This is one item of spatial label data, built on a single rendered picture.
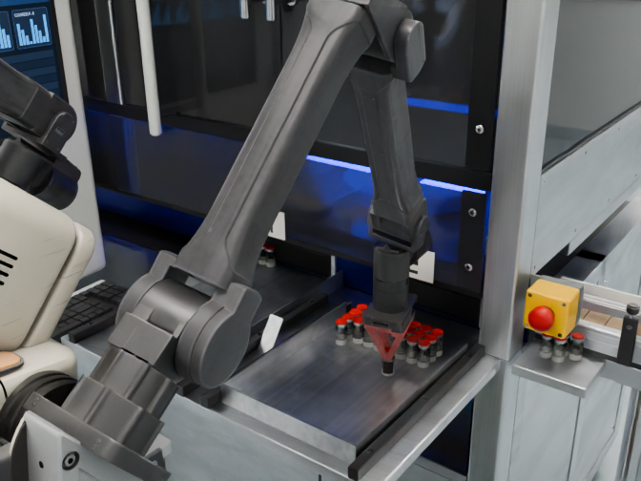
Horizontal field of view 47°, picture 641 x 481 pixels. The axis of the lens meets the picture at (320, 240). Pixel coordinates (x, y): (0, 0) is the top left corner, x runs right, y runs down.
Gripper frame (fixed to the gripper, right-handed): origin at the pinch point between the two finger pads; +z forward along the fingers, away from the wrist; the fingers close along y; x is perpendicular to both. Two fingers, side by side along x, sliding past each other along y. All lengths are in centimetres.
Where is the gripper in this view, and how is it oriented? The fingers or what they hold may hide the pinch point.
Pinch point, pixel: (388, 352)
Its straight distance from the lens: 126.2
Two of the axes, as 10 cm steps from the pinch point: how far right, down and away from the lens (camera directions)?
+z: 0.1, 9.1, 4.1
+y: 3.8, -3.8, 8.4
